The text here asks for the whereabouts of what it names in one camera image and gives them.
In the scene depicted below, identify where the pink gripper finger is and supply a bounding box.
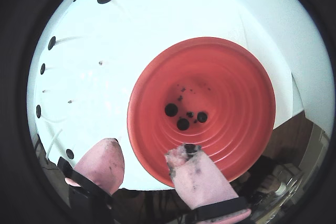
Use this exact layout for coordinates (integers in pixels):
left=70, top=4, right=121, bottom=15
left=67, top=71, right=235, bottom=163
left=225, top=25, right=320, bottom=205
left=57, top=137, right=125, bottom=224
left=164, top=144, right=257, bottom=224

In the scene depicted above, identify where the white foam board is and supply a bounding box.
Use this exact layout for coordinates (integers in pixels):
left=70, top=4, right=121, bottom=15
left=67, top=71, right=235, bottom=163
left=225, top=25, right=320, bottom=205
left=27, top=0, right=307, bottom=191

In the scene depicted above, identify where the red collapsible cup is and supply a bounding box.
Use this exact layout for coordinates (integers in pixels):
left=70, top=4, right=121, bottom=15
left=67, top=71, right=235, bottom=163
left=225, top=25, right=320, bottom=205
left=127, top=37, right=276, bottom=188

